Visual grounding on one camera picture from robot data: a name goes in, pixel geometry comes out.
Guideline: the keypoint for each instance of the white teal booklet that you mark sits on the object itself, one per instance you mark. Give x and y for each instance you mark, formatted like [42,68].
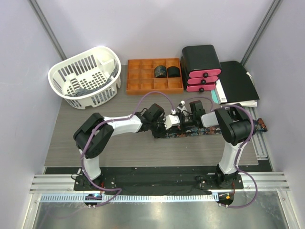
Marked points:
[219,94]

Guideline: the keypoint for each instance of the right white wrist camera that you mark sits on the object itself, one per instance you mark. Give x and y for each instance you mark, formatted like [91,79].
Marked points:
[181,106]

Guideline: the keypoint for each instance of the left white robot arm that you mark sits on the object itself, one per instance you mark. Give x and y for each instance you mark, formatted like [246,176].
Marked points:
[93,135]

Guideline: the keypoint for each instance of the aluminium frame rail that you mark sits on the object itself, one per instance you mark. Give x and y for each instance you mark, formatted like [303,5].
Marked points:
[57,183]

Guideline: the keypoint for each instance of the black pink drawer unit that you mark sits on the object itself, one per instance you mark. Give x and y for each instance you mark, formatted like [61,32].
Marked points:
[200,68]

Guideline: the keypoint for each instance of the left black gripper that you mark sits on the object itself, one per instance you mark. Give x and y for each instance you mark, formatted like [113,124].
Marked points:
[164,131]

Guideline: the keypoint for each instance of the rolled black tie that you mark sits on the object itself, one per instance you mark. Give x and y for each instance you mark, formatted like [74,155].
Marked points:
[173,72]

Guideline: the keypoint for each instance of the blue patterned tie in basket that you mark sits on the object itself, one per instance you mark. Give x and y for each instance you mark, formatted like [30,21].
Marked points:
[98,82]

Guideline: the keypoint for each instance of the white slotted cable duct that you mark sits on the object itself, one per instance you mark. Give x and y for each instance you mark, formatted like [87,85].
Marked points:
[94,197]

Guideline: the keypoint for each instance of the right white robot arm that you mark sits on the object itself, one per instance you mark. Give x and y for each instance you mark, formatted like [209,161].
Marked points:
[236,126]

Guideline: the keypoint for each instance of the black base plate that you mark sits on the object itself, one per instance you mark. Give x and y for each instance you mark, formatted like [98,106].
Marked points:
[159,180]

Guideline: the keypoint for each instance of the orange compartment tray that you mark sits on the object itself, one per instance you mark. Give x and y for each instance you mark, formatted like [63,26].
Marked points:
[145,75]

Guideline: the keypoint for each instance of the floral navy tie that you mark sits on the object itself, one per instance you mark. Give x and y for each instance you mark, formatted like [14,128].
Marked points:
[259,126]

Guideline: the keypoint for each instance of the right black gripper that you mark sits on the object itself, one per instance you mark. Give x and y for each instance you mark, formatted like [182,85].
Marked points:
[181,125]

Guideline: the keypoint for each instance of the white plastic basket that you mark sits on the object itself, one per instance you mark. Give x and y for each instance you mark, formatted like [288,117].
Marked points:
[67,76]

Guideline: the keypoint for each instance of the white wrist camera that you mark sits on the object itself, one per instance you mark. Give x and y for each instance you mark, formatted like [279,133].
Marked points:
[171,120]
[181,106]

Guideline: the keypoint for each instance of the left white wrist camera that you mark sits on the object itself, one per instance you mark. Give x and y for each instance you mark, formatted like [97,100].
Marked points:
[171,120]

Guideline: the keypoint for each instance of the black folder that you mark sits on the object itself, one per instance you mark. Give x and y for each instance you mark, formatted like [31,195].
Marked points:
[236,83]

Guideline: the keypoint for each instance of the rolled dark patterned tie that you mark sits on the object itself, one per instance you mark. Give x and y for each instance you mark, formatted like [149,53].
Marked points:
[160,71]

